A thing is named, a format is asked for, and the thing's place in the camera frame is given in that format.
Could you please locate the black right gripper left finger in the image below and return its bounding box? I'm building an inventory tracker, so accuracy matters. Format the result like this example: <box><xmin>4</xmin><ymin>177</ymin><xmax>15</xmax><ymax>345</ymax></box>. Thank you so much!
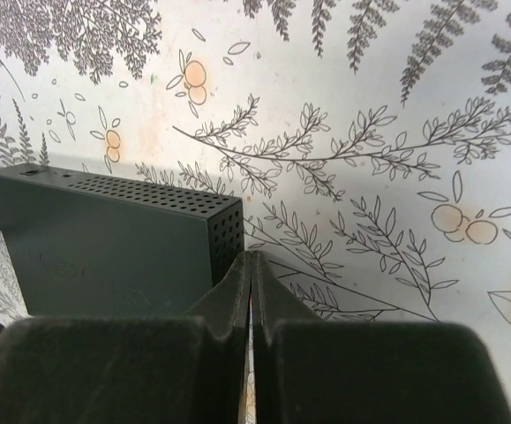
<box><xmin>0</xmin><ymin>253</ymin><xmax>252</xmax><ymax>423</ymax></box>

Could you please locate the black network switch box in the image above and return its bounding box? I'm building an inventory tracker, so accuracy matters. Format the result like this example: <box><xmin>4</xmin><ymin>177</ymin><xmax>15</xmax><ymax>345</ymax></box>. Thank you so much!
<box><xmin>0</xmin><ymin>163</ymin><xmax>244</xmax><ymax>317</ymax></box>

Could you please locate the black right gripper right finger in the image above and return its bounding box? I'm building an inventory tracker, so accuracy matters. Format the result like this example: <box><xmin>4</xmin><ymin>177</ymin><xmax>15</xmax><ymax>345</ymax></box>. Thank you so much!
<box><xmin>251</xmin><ymin>252</ymin><xmax>511</xmax><ymax>423</ymax></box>

